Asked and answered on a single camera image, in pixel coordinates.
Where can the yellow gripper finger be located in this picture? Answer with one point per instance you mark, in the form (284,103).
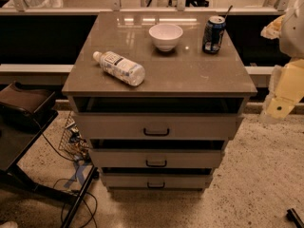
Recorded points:
(286,90)
(272,31)

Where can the clear plastic water bottle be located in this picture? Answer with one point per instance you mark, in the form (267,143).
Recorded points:
(121,68)

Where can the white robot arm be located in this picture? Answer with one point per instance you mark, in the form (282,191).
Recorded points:
(291,39)

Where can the blue soda can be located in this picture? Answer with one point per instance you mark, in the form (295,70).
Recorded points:
(213,33)

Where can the white ceramic bowl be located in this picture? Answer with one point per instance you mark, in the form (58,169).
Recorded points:
(165,36)

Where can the black object on floor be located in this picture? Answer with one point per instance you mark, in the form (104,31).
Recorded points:
(295,218)

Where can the black side cart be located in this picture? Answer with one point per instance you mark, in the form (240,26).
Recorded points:
(24,116)

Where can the bottom drawer with black handle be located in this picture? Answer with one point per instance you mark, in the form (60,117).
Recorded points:
(162,181)

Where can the drawer with black handle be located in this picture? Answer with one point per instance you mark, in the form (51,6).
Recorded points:
(162,181)
(102,126)
(155,159)

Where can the middle drawer with black handle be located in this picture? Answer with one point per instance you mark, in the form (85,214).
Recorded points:
(155,159)

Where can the top drawer with black handle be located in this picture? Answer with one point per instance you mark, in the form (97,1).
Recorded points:
(102,126)

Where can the wire basket with clutter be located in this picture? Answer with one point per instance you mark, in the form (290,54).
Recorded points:
(72,144)

